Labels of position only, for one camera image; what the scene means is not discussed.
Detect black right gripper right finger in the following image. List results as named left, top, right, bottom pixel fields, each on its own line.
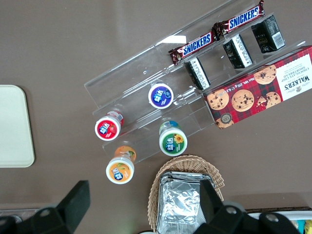
left=195, top=180, right=301, bottom=234

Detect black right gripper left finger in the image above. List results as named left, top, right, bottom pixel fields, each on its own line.
left=0, top=180, right=91, bottom=234

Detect light tan wicker basket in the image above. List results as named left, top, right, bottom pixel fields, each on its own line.
left=147, top=154, right=225, bottom=234

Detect white rectangular snack tray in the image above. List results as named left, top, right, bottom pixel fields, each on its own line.
left=245, top=206, right=312, bottom=234

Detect beige plastic serving tray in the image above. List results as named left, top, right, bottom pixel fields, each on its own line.
left=0, top=84, right=36, bottom=168

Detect stacked aluminium foil containers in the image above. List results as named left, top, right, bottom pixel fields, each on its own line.
left=156, top=171, right=216, bottom=234

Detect orange label gum jar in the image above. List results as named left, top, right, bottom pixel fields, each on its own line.
left=105, top=145, right=137, bottom=185

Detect red label gum jar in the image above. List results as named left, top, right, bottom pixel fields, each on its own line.
left=94, top=110, right=124, bottom=141

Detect green label gum jar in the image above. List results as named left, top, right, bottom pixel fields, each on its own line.
left=158, top=120, right=188, bottom=156

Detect red Walkers cookie box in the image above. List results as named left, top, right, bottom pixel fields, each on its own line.
left=202, top=45, right=312, bottom=130

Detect blue label gum jar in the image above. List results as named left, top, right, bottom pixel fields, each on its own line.
left=148, top=81, right=174, bottom=109

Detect clear acrylic stepped stand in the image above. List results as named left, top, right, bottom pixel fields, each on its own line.
left=155, top=0, right=312, bottom=98
left=84, top=45, right=216, bottom=164

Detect small black carton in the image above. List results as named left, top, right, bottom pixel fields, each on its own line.
left=184, top=57, right=211, bottom=91
left=223, top=33, right=253, bottom=69
left=251, top=15, right=286, bottom=54

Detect Snickers chocolate bar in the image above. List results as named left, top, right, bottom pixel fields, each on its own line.
left=168, top=31, right=220, bottom=66
left=213, top=0, right=265, bottom=41

